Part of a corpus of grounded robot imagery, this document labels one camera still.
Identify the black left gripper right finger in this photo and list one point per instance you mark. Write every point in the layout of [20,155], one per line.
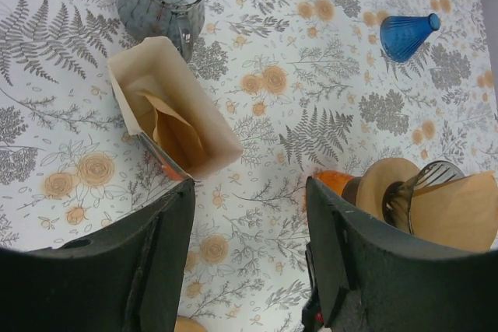
[366,275]

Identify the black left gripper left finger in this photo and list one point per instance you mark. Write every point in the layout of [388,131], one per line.
[124,277]

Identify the ribbed glass coffee dripper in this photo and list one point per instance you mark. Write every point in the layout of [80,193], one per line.
[398,200]

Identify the bamboo ring dripper stand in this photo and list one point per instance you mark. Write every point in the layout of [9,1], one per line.
[375,182]

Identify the brown paper coffee filter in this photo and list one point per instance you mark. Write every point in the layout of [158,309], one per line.
[461,214]

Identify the orange coffee filter box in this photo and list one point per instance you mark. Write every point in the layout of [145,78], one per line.
[155,65]

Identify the blue cone dripper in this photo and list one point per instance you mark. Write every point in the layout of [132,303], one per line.
[401,36]

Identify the brown filters in box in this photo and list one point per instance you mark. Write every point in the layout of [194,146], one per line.
[170,131]

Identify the floral patterned table mat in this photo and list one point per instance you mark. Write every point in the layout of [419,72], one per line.
[304,84]

